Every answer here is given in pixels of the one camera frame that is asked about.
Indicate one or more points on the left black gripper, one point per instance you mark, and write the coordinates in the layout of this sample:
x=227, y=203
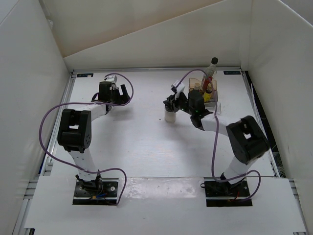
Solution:
x=122, y=99

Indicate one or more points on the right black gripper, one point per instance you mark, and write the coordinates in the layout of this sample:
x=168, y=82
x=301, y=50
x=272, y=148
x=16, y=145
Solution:
x=172, y=107

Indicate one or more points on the white powder jar black cap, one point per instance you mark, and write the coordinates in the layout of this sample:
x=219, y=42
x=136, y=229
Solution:
x=169, y=115

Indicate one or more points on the yellow label bottle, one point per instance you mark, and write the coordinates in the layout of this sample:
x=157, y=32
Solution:
x=207, y=93
x=196, y=87

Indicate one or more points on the red label sauce bottle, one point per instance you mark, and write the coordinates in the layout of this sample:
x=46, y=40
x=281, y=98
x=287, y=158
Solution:
x=209, y=74

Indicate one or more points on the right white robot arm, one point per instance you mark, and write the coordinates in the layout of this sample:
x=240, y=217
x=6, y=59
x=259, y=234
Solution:
x=247, y=140

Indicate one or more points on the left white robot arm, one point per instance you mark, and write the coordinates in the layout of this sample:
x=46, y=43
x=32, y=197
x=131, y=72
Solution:
x=75, y=131

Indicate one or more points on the tiered clear acrylic rack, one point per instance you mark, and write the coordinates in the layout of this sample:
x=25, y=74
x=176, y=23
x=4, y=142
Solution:
x=213, y=104

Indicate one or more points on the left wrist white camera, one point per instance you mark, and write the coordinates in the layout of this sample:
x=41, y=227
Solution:
x=111, y=79

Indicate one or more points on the aluminium table frame rail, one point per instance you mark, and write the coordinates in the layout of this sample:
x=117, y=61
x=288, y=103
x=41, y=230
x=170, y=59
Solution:
x=77, y=71

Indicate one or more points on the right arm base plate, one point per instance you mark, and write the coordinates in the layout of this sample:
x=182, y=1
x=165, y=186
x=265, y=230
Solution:
x=223, y=195

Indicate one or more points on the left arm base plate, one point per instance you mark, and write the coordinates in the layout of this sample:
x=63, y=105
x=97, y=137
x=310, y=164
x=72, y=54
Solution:
x=91, y=193

